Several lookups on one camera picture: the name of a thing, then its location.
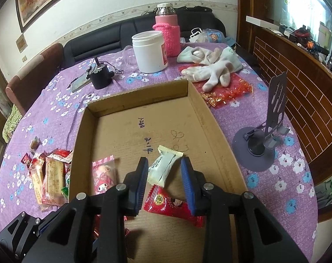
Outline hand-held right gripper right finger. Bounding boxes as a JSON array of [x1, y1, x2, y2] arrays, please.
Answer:
[[180, 157, 310, 263]]

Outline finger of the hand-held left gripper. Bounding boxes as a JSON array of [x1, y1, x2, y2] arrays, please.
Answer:
[[0, 212, 50, 263]]

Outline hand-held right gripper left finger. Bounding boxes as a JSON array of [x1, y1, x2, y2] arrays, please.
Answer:
[[24, 157, 149, 263]]

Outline pink cartoon snack packet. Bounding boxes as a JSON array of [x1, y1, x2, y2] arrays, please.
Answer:
[[92, 155, 120, 195]]

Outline cardboard box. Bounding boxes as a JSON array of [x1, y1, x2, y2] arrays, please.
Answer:
[[69, 79, 249, 263]]

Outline long tan snack packet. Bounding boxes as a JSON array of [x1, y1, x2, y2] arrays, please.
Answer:
[[29, 155, 47, 206]]

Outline tan biscuit packet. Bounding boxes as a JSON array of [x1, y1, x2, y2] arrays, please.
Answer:
[[43, 156, 66, 206]]

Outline green snack packet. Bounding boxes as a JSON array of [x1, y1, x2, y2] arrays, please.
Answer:
[[60, 170, 72, 199]]

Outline grey phone stand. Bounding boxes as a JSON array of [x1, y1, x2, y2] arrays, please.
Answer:
[[233, 71, 290, 173]]

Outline purple floral tablecloth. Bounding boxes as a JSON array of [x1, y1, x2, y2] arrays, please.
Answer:
[[0, 42, 318, 252]]

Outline red white snack packet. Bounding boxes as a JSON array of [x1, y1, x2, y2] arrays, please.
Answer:
[[47, 148, 73, 165]]

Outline red gold foil wrapper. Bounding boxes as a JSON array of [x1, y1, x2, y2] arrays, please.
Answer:
[[200, 78, 253, 108]]

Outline white sock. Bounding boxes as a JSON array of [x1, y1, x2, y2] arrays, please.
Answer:
[[201, 60, 239, 92], [181, 67, 218, 82]]

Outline green patterned cushion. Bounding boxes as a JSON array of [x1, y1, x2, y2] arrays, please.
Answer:
[[2, 105, 21, 141]]

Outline black cylindrical motor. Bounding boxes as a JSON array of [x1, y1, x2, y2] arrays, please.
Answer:
[[87, 57, 114, 89]]

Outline yellow green notebook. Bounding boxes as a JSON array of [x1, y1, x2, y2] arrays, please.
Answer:
[[70, 73, 92, 93]]

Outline white plastic jar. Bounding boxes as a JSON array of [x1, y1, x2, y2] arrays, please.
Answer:
[[132, 30, 169, 74]]

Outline clear plastic cup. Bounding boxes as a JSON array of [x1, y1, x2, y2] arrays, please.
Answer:
[[122, 45, 136, 61]]

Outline white gloves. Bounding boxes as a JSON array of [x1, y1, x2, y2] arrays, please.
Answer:
[[177, 46, 242, 73]]

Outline wooden panelled counter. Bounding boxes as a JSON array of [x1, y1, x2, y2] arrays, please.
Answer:
[[237, 0, 332, 176]]

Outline brown armchair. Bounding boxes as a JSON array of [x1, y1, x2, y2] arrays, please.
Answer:
[[6, 42, 65, 116]]

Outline white plastic bag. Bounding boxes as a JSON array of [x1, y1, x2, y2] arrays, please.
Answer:
[[189, 27, 227, 44]]

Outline black leather sofa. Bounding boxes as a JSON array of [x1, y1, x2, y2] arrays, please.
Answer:
[[63, 5, 254, 69]]

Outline pink knit-sleeved bottle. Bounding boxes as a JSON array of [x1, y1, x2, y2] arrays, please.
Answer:
[[152, 3, 181, 58]]

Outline white flat box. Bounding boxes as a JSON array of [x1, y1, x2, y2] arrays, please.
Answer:
[[245, 15, 281, 30]]

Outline yellow wall plaque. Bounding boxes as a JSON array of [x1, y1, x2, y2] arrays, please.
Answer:
[[15, 33, 28, 52]]

